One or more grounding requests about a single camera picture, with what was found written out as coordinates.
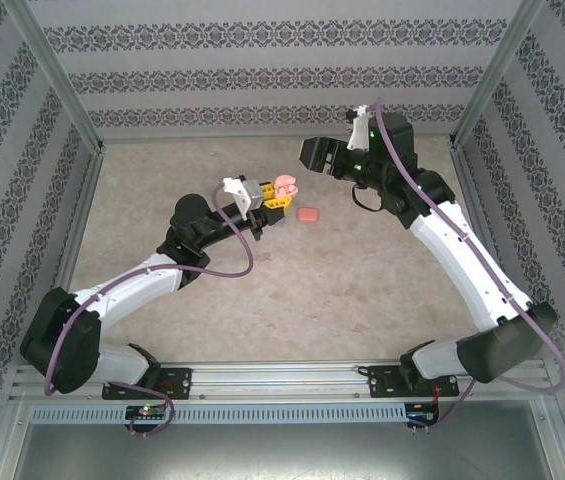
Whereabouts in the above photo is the pink round earbud case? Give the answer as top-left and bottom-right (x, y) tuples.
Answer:
(271, 173), (300, 200)

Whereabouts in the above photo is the grey metal panel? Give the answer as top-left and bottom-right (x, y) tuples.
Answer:
(0, 422), (565, 480)

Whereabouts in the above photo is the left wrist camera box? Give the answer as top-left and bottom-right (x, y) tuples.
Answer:
(220, 174), (264, 217)

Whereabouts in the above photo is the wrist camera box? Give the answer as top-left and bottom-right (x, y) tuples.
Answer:
(344, 102), (379, 152)
(220, 174), (264, 217)

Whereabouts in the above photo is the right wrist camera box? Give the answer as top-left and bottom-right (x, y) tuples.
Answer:
(344, 102), (379, 152)

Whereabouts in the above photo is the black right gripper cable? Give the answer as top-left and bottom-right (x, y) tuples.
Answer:
(350, 183), (384, 212)

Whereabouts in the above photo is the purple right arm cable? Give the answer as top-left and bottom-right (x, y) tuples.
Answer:
(371, 97), (565, 431)

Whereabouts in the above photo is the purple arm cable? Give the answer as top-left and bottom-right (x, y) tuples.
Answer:
(371, 97), (565, 431)
(41, 182), (256, 440)

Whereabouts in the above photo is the grey wall base strip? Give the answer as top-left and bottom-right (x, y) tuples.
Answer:
(100, 133), (453, 146)

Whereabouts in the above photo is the aluminium frame rail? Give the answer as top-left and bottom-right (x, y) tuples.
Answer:
(41, 147), (106, 311)
(450, 147), (531, 361)

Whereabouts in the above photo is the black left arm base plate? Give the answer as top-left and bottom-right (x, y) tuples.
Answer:
(101, 367), (193, 401)

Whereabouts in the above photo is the wide aluminium mounting rail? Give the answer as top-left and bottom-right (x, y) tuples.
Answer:
(9, 362), (553, 404)

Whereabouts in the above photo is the aluminium frame post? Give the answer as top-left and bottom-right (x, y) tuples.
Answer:
(0, 0), (108, 154)
(446, 0), (548, 151)

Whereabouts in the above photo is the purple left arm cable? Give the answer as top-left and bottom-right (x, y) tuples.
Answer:
(41, 182), (256, 440)

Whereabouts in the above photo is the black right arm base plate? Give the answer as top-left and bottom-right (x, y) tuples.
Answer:
(367, 364), (461, 400)

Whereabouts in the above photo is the slotted grey cable duct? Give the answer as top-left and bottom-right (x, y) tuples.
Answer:
(29, 403), (408, 425)

